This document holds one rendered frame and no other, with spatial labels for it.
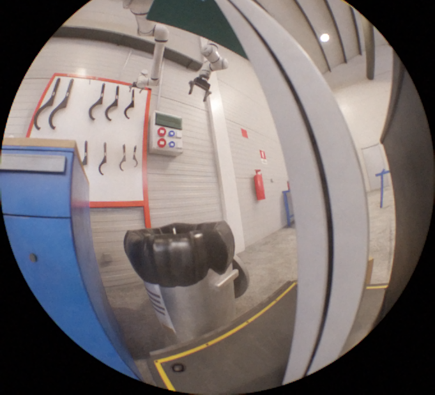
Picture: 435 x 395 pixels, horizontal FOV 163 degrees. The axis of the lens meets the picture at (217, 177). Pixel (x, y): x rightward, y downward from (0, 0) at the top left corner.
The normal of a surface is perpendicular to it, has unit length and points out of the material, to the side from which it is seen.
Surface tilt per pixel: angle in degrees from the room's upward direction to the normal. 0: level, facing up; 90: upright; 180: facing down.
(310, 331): 90
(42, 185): 90
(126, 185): 90
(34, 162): 90
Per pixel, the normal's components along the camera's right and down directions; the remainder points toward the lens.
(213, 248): 0.18, -0.17
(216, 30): 0.13, 0.97
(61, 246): 0.66, -0.23
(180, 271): -0.04, -0.02
